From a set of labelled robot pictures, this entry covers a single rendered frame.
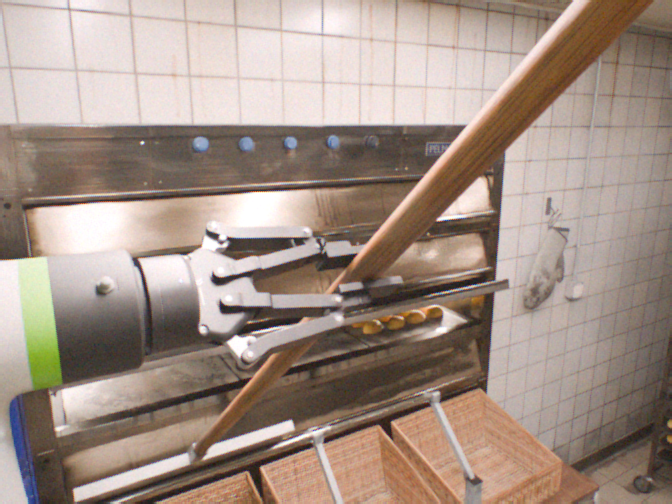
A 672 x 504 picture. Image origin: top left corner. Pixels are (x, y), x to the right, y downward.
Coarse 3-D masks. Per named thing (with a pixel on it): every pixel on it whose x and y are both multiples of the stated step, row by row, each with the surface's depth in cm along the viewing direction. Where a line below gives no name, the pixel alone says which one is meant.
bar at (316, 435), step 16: (400, 400) 178; (416, 400) 179; (432, 400) 183; (352, 416) 168; (368, 416) 169; (304, 432) 160; (320, 432) 160; (448, 432) 178; (256, 448) 152; (272, 448) 152; (288, 448) 155; (320, 448) 159; (208, 464) 144; (224, 464) 145; (240, 464) 147; (320, 464) 158; (464, 464) 174; (160, 480) 138; (176, 480) 138; (192, 480) 140; (480, 480) 171; (112, 496) 132; (128, 496) 132; (144, 496) 134; (336, 496) 153; (464, 496) 174; (480, 496) 172
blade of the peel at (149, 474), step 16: (256, 432) 139; (272, 432) 140; (288, 432) 143; (224, 448) 134; (240, 448) 137; (160, 464) 126; (176, 464) 127; (192, 464) 131; (112, 480) 121; (128, 480) 122; (144, 480) 125; (80, 496) 117; (96, 496) 120
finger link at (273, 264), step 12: (324, 240) 48; (276, 252) 46; (288, 252) 46; (300, 252) 47; (312, 252) 47; (228, 264) 42; (240, 264) 43; (252, 264) 44; (264, 264) 45; (276, 264) 45; (288, 264) 46; (300, 264) 48; (216, 276) 42; (228, 276) 42; (252, 276) 45; (264, 276) 46
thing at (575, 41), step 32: (576, 0) 26; (608, 0) 25; (640, 0) 24; (576, 32) 26; (608, 32) 26; (544, 64) 28; (576, 64) 28; (512, 96) 30; (544, 96) 29; (480, 128) 33; (512, 128) 32; (448, 160) 36; (480, 160) 34; (416, 192) 39; (448, 192) 37; (384, 224) 44; (416, 224) 40; (384, 256) 45; (288, 352) 65; (256, 384) 77; (224, 416) 95
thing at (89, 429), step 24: (432, 336) 230; (456, 336) 238; (336, 360) 207; (360, 360) 211; (240, 384) 188; (288, 384) 195; (144, 408) 172; (168, 408) 172; (192, 408) 177; (72, 432) 158; (96, 432) 162
